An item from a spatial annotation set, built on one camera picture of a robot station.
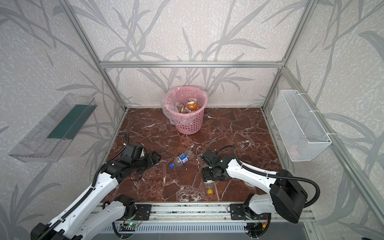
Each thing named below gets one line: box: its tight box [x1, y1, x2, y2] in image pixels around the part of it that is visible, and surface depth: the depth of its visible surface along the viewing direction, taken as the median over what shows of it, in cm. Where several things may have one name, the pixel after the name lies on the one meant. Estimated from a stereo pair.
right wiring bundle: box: [244, 213, 272, 238], surface depth 72 cm
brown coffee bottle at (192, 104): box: [187, 98, 198, 112], surface depth 88 cm
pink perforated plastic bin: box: [164, 86, 209, 135], surface depth 96 cm
